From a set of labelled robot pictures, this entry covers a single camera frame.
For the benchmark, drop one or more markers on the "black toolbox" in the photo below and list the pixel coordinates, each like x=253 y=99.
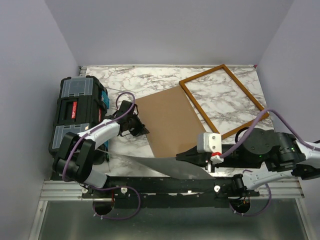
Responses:
x=82 y=104

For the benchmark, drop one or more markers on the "landscape photo print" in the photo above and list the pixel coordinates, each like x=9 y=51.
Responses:
x=169 y=166

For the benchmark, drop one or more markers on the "brown frame backing board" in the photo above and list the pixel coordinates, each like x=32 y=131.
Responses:
x=171 y=120

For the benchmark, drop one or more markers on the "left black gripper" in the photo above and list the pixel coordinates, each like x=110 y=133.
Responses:
x=141 y=129

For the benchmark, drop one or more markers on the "green black screwdriver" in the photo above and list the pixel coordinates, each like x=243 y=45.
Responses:
x=107 y=158

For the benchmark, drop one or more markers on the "wooden picture frame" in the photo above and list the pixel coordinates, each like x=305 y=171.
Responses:
x=224 y=102

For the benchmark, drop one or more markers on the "aluminium extrusion rail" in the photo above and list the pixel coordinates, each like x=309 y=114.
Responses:
x=53 y=190

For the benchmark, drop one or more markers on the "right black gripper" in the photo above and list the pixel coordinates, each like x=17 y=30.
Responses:
x=192 y=156

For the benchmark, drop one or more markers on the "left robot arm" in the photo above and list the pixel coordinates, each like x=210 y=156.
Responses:
x=76 y=154

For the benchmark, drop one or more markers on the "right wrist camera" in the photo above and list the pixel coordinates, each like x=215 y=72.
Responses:
x=209 y=142

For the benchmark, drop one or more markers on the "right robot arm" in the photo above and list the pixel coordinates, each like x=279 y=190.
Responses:
x=265 y=156

